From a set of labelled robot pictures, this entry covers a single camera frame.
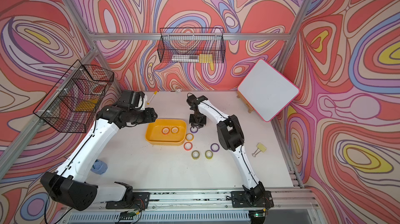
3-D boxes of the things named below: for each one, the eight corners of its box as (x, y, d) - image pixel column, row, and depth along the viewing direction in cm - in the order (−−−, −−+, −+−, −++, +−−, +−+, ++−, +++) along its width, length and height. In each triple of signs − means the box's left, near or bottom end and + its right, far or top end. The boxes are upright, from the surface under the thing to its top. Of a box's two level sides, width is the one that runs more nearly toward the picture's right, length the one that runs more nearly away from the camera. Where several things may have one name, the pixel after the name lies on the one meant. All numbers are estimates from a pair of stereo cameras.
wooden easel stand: (249, 113, 107) (250, 109, 104) (235, 94, 119) (236, 91, 116) (252, 112, 108) (254, 108, 105) (238, 94, 120) (239, 90, 116)
